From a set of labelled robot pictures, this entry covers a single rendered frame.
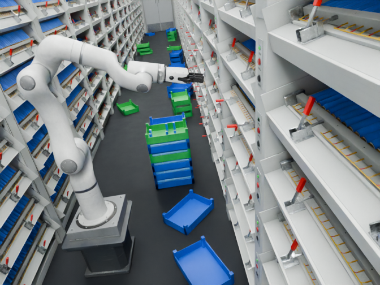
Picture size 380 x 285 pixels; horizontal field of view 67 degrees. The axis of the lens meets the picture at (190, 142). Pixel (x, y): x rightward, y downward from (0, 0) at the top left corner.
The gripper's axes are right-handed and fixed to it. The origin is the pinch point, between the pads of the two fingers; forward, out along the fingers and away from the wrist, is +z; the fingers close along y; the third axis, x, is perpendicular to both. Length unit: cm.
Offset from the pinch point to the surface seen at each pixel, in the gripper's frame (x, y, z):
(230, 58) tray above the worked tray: -11.8, -8.0, 10.8
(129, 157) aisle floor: 112, 104, -40
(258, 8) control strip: -33, -56, 4
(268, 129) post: -5, -61, 12
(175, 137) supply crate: 59, 52, -4
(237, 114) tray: 8.1, -19.3, 15.5
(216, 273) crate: 96, -29, 21
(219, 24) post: -22.7, 9.0, 7.0
